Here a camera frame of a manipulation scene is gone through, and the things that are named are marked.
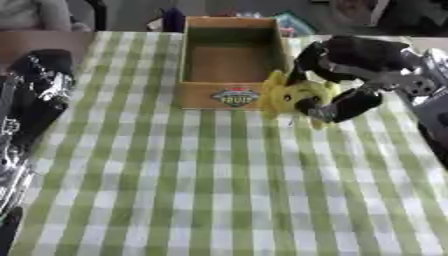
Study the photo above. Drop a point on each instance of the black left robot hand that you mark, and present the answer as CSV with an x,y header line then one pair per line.
x,y
36,90

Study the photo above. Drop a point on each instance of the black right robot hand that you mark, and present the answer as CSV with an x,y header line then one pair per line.
x,y
356,60

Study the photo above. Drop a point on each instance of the yellow soft toy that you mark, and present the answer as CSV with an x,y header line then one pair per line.
x,y
291,96

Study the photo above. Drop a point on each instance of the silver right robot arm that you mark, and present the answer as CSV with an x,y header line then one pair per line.
x,y
429,90

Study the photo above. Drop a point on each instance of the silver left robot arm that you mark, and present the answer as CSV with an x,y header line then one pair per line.
x,y
10,173

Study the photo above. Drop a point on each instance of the tan cardboard box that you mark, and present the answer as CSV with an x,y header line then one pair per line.
x,y
233,63

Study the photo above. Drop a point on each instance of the teal bag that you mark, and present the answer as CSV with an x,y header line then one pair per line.
x,y
294,24

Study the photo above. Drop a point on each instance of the person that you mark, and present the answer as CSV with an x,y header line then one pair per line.
x,y
38,15

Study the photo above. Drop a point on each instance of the dark blue bottle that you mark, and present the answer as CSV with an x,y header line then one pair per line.
x,y
173,20

